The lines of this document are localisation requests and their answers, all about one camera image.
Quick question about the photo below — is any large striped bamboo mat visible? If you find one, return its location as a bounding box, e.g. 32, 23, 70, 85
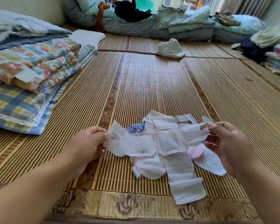
0, 50, 280, 224

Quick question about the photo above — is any white patchwork cloth garment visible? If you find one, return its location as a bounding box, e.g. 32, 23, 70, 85
103, 110, 227, 205

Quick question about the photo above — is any brown braided cord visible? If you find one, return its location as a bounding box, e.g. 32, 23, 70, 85
95, 3, 110, 33

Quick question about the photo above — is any blue yellow plaid pillow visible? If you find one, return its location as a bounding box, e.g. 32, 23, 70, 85
0, 44, 99, 135

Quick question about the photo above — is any teal plastic basin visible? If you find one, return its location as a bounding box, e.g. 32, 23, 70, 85
135, 0, 155, 12

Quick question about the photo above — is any folded pale green towel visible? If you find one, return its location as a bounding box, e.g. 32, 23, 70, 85
250, 26, 280, 49

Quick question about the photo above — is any folded light blue quilt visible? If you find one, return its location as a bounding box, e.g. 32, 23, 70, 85
157, 5, 215, 34

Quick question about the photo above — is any olive crumpled garment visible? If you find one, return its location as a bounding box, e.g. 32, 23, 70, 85
212, 10, 241, 27

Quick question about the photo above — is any narrow striped bamboo mat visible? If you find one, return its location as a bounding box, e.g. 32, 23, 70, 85
98, 33, 249, 59

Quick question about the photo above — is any person's right hand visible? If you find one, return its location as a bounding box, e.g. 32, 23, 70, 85
204, 121, 257, 180

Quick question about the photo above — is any folded grey blue blanket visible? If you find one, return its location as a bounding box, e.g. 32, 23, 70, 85
0, 10, 73, 53

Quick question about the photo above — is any grey plaid quilt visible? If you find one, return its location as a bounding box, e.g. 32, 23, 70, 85
63, 0, 215, 42

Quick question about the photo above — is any grey curtain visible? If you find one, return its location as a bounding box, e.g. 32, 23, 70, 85
218, 0, 276, 19

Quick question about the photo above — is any light blue pillow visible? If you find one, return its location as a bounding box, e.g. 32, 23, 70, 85
212, 14, 267, 44

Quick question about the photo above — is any person's left forearm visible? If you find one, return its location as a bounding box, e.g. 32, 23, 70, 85
0, 159, 84, 224

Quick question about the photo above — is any folded floral quilt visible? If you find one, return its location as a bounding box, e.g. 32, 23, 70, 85
0, 38, 82, 94

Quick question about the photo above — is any crumpled white cloth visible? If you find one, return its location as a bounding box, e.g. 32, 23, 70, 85
156, 38, 186, 59

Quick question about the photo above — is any person's left hand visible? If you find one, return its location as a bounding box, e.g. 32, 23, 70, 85
65, 126, 108, 178

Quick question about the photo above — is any dark navy garment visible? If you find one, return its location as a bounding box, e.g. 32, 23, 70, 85
240, 37, 274, 64

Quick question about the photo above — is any pile of mixed clothes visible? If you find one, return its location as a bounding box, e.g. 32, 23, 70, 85
261, 43, 280, 76

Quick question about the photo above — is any folded white cloth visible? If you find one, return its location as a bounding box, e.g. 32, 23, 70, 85
69, 29, 106, 49

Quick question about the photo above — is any black garment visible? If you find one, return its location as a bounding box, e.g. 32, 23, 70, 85
113, 0, 152, 23

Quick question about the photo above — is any person's right forearm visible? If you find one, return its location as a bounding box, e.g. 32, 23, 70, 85
235, 161, 280, 224

